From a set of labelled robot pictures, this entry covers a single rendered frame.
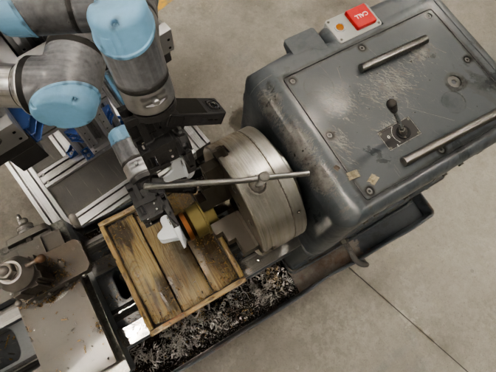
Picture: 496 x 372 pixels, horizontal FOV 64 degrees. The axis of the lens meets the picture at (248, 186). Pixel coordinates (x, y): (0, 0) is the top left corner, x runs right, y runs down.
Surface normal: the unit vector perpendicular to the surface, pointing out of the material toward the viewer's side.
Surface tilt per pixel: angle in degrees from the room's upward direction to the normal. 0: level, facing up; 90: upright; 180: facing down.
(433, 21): 0
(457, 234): 0
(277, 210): 39
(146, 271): 0
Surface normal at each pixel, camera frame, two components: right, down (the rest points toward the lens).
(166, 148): 0.50, 0.70
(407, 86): 0.06, -0.33
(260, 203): 0.27, 0.06
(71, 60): 0.38, -0.29
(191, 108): 0.38, -0.70
